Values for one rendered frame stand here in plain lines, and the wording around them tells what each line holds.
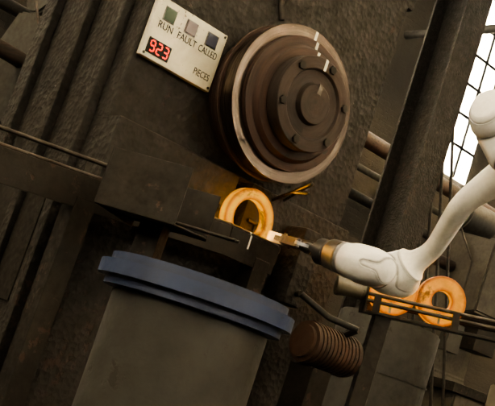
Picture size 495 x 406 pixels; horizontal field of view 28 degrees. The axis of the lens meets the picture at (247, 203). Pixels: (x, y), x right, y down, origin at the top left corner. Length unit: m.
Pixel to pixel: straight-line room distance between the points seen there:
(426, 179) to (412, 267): 4.57
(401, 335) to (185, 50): 2.96
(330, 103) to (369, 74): 0.47
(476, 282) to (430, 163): 3.56
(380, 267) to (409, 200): 4.57
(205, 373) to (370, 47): 2.12
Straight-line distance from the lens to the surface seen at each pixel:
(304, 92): 2.90
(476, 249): 10.93
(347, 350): 3.01
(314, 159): 3.03
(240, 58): 2.87
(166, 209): 2.28
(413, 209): 7.29
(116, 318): 1.53
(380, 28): 3.48
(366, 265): 2.69
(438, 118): 7.44
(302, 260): 3.05
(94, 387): 1.53
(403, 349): 5.53
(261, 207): 2.97
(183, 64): 2.91
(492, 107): 2.36
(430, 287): 3.13
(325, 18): 3.30
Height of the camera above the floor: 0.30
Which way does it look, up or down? 10 degrees up
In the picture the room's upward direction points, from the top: 18 degrees clockwise
